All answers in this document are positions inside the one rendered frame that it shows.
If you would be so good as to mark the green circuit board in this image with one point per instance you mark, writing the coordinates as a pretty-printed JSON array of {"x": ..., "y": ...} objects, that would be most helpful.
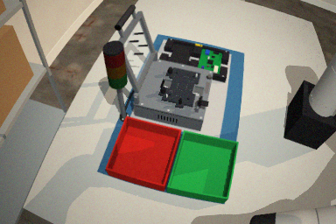
[{"x": 210, "y": 61}]

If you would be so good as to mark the red bin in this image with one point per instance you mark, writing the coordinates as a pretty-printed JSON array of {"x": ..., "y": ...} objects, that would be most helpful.
[{"x": 143, "y": 153}]

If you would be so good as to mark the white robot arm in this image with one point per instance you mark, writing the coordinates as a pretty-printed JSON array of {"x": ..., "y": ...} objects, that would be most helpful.
[{"x": 323, "y": 101}]

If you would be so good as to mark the green bin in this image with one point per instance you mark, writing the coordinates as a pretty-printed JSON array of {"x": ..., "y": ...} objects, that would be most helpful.
[{"x": 205, "y": 167}]

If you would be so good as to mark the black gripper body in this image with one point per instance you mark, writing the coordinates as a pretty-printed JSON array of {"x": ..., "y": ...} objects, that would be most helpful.
[{"x": 268, "y": 218}]

